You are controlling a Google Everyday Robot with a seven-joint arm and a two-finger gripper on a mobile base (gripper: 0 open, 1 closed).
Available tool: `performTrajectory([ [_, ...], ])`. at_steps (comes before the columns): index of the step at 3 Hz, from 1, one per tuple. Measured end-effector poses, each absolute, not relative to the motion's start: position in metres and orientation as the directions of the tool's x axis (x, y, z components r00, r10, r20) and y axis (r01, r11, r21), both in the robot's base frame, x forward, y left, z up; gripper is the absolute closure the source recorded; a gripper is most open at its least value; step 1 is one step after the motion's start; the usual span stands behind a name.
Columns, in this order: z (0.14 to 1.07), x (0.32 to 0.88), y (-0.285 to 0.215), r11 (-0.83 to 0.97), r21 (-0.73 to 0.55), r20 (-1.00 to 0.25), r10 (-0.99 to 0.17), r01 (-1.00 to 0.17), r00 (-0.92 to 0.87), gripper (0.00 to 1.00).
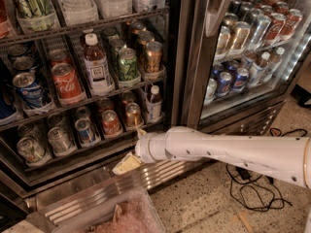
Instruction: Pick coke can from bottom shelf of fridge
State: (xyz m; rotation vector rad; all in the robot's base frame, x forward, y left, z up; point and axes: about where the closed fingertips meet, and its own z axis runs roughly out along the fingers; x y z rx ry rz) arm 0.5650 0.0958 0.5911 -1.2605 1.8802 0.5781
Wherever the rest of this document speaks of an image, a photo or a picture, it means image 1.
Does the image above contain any large red coca-cola can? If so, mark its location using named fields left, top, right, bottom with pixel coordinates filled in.
left=52, top=63, right=86, bottom=105

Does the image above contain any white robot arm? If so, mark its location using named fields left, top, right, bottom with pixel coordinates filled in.
left=113, top=126, right=311, bottom=188

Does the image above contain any blue pepsi can shelf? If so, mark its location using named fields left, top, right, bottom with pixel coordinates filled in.
left=75, top=118, right=99, bottom=147
left=13, top=72, right=53, bottom=115

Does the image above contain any black power adapter cable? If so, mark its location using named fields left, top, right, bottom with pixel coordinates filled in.
left=225, top=128, right=309, bottom=213

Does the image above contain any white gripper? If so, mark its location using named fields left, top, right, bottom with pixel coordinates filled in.
left=113, top=128, right=166, bottom=175

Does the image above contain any green striped cans tray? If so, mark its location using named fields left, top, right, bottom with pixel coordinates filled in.
left=13, top=0, right=58, bottom=33

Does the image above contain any pink bubble wrap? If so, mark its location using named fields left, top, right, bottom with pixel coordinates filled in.
left=88, top=199, right=159, bottom=233

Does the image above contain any clear plastic bin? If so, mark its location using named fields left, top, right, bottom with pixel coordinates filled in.
left=46, top=187, right=165, bottom=233

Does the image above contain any silver can bottom shelf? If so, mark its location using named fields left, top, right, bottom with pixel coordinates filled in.
left=48, top=127, right=77, bottom=156

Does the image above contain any iced tea bottle white cap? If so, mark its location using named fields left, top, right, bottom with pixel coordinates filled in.
left=84, top=33, right=114, bottom=96

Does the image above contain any blue pepsi can middle shelf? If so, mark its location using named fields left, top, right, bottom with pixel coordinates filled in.
left=13, top=72, right=53, bottom=115

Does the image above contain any silver green can bottom left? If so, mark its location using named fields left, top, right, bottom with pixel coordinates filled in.
left=17, top=137, right=52, bottom=167

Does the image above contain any red coke can behind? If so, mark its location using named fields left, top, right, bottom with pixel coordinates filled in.
left=97, top=98, right=114, bottom=113

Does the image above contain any gold can front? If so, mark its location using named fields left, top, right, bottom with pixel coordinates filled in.
left=144, top=41, right=162, bottom=74

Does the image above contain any green can front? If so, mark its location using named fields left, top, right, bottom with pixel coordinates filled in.
left=118, top=48, right=139, bottom=87

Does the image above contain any small bottle bottom shelf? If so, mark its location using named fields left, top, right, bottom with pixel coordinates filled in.
left=146, top=85, right=162, bottom=121

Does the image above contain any blue pepsi can bottom shelf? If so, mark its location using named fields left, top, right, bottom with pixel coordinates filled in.
left=75, top=118, right=99, bottom=147

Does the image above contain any gold can bottom shelf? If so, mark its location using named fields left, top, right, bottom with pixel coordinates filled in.
left=125, top=103, right=143, bottom=128

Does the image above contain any red coke can bottom shelf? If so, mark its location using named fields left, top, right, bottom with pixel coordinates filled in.
left=101, top=110, right=122, bottom=137

